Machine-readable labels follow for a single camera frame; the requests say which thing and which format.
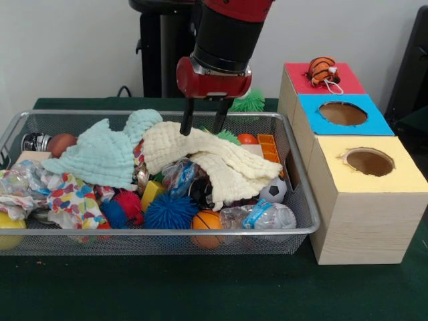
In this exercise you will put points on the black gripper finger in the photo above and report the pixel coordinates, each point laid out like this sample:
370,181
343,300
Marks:
187,117
221,117

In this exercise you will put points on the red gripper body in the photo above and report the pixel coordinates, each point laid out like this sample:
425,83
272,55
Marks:
214,87

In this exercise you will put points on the green spiky ball with eyes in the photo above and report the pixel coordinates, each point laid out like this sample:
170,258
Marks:
252,102

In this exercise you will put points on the cream quilted cloth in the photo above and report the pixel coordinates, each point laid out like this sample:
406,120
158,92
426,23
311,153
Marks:
217,157

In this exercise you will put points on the mint quilted cloth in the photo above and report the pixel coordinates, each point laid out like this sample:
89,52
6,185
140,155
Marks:
97,157

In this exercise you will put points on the orange striped plush tiger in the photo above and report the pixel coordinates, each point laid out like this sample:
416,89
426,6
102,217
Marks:
321,70

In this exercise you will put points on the large colourful dotted cloth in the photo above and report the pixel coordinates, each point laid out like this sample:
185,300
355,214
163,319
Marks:
73,204

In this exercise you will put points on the clear mesh bin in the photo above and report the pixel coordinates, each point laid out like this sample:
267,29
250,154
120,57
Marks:
167,240

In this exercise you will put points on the wooden box with three holes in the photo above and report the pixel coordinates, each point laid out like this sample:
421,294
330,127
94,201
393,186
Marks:
368,227

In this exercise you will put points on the red ball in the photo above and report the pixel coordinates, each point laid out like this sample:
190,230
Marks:
247,138

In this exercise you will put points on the orange toy brick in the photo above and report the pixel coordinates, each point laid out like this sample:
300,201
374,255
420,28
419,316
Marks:
269,147

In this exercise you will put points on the toy soccer ball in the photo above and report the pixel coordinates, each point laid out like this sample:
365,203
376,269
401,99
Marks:
274,190

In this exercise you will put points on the blue spiky ball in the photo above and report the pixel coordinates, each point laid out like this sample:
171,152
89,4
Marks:
170,210

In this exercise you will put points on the orange toy basketball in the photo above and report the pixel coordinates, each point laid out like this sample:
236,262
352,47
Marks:
205,219

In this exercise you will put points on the brown toy football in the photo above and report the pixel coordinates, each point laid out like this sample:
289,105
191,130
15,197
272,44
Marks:
61,143

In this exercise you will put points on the black silver drink can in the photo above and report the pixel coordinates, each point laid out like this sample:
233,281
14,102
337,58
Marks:
35,141

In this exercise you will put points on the dark green table cloth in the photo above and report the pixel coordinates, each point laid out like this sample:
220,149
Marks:
200,287

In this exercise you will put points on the black chair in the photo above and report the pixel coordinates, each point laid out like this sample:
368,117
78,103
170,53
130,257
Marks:
411,67

